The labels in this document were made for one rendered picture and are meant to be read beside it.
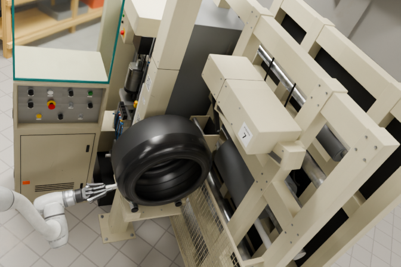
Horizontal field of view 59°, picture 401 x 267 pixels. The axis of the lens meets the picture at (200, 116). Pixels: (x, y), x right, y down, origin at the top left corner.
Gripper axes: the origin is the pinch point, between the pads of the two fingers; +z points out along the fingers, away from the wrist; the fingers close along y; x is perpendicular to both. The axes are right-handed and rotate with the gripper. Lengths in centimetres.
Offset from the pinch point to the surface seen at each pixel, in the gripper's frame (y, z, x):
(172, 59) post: 26, 43, -62
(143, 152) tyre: -7.6, 18.0, -33.3
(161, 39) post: 32, 39, -72
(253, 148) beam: -36, 63, -54
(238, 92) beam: -8, 66, -63
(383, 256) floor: -47, 251, 171
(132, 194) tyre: -11.7, 9.4, -5.4
